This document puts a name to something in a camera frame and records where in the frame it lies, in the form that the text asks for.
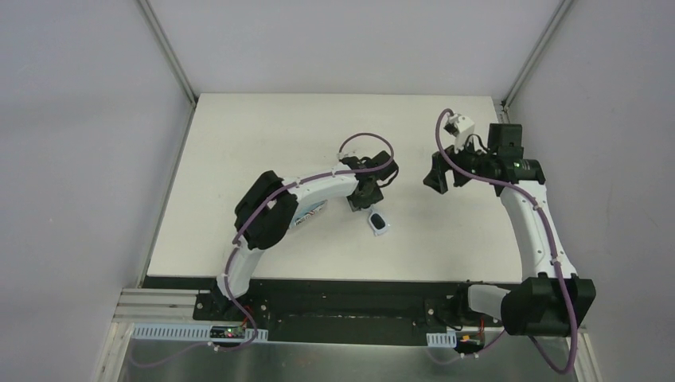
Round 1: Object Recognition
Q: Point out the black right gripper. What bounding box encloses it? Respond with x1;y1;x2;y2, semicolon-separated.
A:
423;133;496;195

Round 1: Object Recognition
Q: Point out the aluminium corner post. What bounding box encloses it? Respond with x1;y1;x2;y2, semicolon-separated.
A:
135;0;198;109
501;0;576;112

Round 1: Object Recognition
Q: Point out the right aluminium corner post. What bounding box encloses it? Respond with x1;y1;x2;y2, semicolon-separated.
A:
501;0;576;112

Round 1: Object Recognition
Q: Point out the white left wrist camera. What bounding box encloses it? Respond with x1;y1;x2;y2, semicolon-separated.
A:
337;152;361;163

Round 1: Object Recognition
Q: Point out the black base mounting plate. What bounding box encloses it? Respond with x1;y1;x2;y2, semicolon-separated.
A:
142;276;498;346

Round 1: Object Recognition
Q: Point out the left aluminium corner post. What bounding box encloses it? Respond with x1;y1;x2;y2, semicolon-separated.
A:
135;0;198;109

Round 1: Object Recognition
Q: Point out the white cable duct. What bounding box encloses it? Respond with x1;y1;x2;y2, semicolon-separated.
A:
426;330;457;349
131;323;268;343

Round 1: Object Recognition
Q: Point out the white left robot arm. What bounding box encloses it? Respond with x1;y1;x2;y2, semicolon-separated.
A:
210;151;399;322

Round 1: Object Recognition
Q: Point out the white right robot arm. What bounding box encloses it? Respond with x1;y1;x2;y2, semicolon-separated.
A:
423;122;596;337

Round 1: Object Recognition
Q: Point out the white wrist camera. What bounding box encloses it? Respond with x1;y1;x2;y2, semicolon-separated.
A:
337;152;361;163
443;114;475;152

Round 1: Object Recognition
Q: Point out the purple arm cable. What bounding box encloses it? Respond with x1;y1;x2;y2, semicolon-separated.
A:
435;109;580;376
224;132;396;302

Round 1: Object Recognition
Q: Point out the right white cable duct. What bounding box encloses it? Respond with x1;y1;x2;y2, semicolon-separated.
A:
426;330;457;349

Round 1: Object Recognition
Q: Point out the left white cable duct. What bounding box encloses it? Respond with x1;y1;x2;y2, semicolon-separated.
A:
131;323;268;343

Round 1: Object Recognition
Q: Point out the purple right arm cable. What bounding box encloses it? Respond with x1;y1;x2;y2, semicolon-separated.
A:
435;109;580;376

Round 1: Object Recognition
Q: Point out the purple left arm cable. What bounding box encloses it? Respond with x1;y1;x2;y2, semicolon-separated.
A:
224;132;396;302

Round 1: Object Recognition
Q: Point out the aluminium frame rail front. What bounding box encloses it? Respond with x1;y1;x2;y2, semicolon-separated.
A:
113;288;198;323

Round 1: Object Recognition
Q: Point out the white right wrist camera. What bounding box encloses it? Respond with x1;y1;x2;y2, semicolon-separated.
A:
443;114;475;152

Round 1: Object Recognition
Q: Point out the flag print glasses case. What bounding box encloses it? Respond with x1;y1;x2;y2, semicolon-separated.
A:
288;201;328;230

